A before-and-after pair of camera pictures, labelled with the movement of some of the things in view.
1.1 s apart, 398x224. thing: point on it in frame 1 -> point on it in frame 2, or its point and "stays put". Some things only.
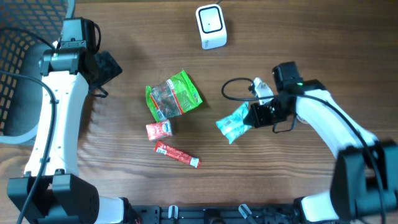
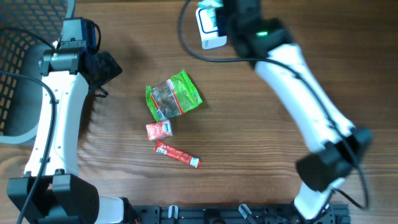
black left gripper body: x=108 y=69 stays put
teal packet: x=232 y=126 -> x=211 y=6
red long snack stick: x=176 y=154 stays put
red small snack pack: x=159 y=129 stays put
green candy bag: x=172 y=97 stays put
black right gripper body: x=270 y=114 -> x=225 y=27
